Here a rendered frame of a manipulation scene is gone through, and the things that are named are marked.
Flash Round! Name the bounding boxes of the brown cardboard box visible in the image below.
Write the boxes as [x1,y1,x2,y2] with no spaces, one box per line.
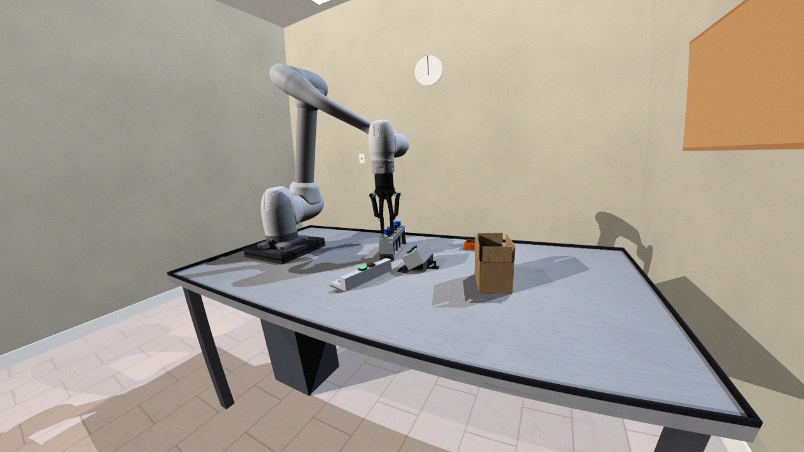
[475,233,515,294]

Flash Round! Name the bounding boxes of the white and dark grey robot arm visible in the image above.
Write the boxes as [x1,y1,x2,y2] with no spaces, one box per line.
[258,63,409,250]

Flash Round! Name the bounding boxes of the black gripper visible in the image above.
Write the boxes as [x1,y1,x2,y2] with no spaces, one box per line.
[369,173,401,234]

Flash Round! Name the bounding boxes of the white key panel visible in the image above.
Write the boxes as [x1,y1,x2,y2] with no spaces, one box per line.
[402,242,440,272]

